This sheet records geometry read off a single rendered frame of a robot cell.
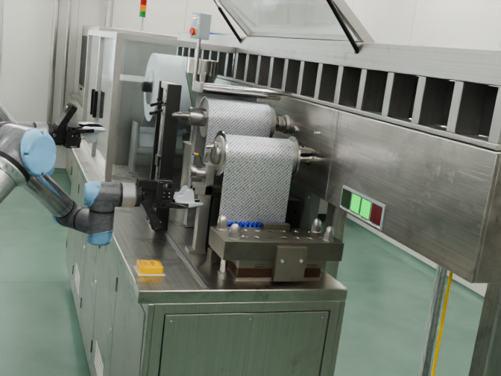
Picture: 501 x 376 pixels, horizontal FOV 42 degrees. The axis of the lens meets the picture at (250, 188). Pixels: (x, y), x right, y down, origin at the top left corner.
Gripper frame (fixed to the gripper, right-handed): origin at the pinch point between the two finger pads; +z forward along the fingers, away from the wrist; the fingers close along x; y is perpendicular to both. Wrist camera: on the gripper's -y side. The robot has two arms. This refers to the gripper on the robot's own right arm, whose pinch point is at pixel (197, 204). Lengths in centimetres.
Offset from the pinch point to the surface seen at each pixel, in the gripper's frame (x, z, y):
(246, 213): 0.3, 17.2, -2.6
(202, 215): 8.5, 4.7, -5.8
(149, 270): -12.5, -16.2, -17.9
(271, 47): 56, 41, 54
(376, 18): 384, 273, 107
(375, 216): -42, 40, 8
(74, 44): 556, 5, 48
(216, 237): -11.1, 4.1, -7.7
